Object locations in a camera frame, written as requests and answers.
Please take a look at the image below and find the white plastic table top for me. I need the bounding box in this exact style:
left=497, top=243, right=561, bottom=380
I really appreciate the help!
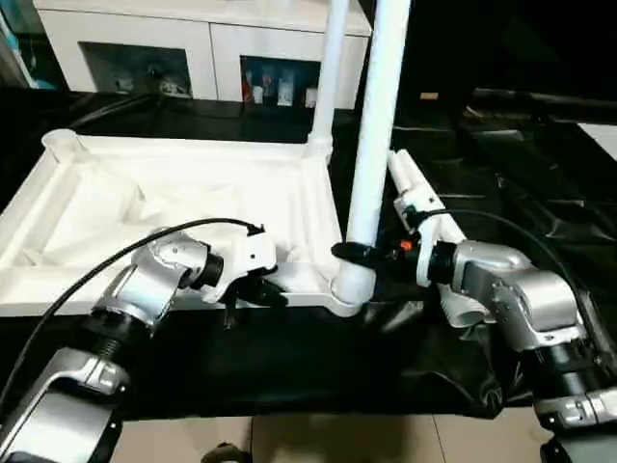
left=0, top=128, right=378, bottom=320

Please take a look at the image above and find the black table mat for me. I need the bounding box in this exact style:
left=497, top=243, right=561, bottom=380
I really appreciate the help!
left=0, top=86, right=617, bottom=420

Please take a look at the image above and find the black robot foot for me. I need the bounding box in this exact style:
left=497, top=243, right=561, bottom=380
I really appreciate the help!
left=203, top=441, right=253, bottom=463

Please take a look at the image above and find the white patterned figure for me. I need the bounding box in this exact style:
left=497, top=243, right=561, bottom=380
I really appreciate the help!
left=278, top=71, right=295, bottom=107

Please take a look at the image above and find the long black pole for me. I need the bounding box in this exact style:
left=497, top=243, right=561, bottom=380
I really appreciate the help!
left=470, top=86, right=617, bottom=106

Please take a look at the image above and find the white flat board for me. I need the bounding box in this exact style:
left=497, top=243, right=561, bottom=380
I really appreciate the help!
left=577, top=122, right=617, bottom=164

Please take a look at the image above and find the black fabric covered furniture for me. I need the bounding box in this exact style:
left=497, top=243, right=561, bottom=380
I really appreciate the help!
left=359, top=0, right=617, bottom=131

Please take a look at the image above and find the white glass-door cabinet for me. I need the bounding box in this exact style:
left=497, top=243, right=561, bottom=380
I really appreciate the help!
left=32, top=0, right=373, bottom=111

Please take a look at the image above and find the blue white pole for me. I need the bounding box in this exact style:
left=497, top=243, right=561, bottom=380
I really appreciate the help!
left=0, top=0, right=42, bottom=92

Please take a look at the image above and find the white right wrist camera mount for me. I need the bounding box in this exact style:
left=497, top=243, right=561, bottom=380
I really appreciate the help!
left=392, top=184, right=450, bottom=289

